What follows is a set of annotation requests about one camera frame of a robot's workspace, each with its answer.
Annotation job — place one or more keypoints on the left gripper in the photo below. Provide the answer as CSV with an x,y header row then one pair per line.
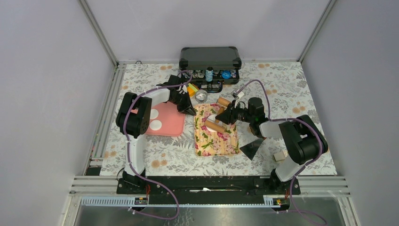
x,y
187,108

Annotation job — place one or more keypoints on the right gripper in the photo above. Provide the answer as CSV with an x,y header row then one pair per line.
x,y
228,116

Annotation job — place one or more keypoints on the white dough ball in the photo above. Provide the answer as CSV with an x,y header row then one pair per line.
x,y
211,123

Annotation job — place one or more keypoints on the floral yellow tray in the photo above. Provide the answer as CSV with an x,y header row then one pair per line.
x,y
223,142

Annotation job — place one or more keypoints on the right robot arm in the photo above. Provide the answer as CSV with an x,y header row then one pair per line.
x,y
303,141

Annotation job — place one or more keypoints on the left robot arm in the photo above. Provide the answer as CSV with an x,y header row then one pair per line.
x,y
133,120

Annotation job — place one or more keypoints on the white dough wrapper upper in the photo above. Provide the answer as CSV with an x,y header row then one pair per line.
x,y
154,114

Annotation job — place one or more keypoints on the white dough wrapper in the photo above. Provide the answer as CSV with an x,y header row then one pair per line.
x,y
155,125
154,114

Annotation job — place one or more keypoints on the white dough wrapper lower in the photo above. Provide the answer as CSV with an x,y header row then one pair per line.
x,y
155,125

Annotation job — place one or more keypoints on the orange green sticky notes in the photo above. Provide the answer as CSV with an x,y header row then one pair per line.
x,y
192,89

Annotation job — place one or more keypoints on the pink plastic tray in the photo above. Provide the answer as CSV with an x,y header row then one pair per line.
x,y
172,121

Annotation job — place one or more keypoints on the blue white chip stack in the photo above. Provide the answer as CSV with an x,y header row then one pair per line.
x,y
209,74

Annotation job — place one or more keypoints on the blue small blind button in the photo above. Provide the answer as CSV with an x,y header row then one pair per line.
x,y
226,74

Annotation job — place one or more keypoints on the black poker chip case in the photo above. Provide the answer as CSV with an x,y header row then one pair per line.
x,y
195,60

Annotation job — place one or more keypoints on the white green eraser block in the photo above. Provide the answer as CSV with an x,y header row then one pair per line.
x,y
280,156

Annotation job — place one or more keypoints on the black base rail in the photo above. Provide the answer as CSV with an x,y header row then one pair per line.
x,y
203,190

